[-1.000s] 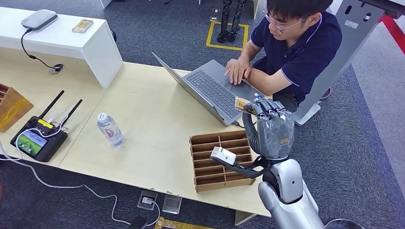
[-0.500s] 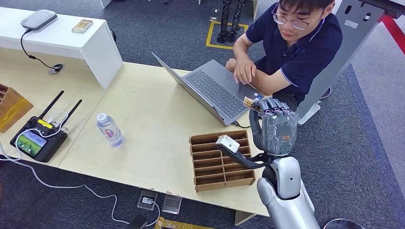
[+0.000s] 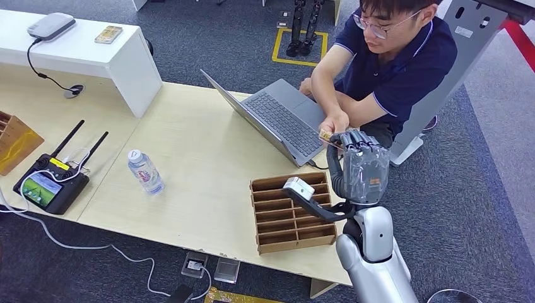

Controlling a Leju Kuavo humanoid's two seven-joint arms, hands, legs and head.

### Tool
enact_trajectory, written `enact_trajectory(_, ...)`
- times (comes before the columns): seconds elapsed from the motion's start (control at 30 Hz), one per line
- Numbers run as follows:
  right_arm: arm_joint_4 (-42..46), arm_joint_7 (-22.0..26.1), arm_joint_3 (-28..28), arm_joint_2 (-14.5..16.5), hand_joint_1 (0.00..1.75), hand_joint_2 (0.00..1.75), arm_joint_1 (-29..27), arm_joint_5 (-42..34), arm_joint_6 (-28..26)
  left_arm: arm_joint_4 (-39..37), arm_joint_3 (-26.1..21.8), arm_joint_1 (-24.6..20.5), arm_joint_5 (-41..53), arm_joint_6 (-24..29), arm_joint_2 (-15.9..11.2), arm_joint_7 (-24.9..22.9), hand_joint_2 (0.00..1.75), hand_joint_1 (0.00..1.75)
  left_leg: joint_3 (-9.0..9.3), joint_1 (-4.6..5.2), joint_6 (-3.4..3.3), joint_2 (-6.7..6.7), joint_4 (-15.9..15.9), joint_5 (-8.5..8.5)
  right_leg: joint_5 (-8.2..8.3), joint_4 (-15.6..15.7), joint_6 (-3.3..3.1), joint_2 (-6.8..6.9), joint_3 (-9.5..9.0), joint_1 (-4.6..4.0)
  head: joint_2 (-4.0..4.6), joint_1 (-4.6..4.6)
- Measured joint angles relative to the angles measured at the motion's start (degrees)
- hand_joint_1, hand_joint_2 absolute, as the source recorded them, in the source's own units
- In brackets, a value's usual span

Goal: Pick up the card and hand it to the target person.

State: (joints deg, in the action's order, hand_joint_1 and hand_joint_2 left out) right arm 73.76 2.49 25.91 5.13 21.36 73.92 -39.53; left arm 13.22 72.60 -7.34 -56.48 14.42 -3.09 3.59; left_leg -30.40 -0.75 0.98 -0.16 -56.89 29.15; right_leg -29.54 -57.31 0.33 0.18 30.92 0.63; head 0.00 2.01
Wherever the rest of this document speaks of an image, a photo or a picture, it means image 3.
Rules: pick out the person's right hand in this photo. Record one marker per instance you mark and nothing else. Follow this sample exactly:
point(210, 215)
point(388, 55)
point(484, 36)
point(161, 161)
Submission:
point(336, 122)

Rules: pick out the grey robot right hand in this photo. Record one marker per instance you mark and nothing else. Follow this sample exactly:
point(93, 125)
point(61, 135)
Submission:
point(363, 171)

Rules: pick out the person's left hand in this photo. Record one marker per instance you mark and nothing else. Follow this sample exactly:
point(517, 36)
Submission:
point(306, 87)

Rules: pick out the small yellowish card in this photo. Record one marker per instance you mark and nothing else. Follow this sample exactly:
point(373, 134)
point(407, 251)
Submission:
point(326, 136)

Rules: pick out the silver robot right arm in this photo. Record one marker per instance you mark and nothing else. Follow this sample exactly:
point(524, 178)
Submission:
point(376, 234)

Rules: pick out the person's right forearm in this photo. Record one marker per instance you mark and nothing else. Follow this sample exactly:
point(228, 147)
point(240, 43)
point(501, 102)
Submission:
point(328, 94)

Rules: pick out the person's left forearm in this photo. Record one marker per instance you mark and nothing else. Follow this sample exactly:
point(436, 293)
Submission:
point(359, 111)

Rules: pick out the person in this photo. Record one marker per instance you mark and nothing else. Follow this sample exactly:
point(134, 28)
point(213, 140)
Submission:
point(401, 75)

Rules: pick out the person's shoe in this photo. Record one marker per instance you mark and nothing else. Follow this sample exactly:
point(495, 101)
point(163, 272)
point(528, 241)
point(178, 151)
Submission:
point(430, 124)

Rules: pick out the person's glasses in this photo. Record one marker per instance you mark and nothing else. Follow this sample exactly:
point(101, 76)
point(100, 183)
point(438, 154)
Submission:
point(378, 31)

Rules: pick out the brown slotted card organizer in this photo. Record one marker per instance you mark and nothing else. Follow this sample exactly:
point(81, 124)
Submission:
point(271, 221)

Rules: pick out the yellowish card pack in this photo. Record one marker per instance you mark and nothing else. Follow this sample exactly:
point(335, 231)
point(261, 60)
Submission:
point(108, 34)

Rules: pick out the yellow floor tape square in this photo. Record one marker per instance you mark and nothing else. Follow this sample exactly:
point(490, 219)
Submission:
point(292, 62)

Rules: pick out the grey laptop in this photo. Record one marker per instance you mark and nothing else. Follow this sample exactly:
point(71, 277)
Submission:
point(284, 121)

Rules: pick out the black robot leg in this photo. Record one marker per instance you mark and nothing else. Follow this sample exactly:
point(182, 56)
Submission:
point(296, 25)
point(313, 25)

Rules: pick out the small dark floor item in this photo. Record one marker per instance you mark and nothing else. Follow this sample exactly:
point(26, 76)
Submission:
point(284, 19)

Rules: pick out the white furniture leg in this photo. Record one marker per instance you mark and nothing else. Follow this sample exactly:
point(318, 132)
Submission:
point(337, 10)
point(139, 4)

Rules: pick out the pale table leg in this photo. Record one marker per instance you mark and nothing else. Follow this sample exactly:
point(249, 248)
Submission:
point(321, 288)

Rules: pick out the grey metal stand column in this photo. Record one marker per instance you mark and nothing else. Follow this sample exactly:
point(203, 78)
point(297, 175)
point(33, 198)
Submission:
point(455, 62)

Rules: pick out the black wheel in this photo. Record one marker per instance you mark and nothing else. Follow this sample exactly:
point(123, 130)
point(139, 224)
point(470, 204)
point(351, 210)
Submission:
point(150, 47)

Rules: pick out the closed grey floor plate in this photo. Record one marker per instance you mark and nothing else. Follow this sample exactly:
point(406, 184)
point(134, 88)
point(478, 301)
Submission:
point(227, 270)

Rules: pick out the yellow patterned floor mat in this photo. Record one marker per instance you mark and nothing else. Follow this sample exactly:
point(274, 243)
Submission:
point(234, 298)

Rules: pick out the clear plastic water bottle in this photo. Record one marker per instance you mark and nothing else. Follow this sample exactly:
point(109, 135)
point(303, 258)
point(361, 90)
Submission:
point(146, 173)

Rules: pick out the floor socket with plug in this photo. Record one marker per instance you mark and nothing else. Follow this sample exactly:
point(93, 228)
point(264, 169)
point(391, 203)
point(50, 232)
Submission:
point(193, 265)

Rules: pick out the red bar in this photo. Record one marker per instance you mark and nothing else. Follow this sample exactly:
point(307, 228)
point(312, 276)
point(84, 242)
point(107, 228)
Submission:
point(522, 42)

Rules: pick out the black power adapter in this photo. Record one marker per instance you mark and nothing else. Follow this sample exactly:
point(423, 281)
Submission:
point(179, 295)

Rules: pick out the white desk shelf riser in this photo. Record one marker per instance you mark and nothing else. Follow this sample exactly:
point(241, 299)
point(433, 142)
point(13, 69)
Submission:
point(83, 54)

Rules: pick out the grey flat router box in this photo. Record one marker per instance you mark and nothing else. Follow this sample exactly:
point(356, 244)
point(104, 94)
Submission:
point(50, 26)

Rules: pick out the black controller with screen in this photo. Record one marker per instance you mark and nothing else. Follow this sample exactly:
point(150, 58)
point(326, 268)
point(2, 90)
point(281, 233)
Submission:
point(54, 188)

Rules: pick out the brown wooden box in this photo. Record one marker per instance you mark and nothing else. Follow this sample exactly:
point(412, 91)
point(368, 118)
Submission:
point(16, 144)

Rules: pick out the pale wrist camera, black bracket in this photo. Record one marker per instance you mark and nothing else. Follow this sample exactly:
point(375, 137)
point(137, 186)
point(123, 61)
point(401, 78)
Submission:
point(299, 188)

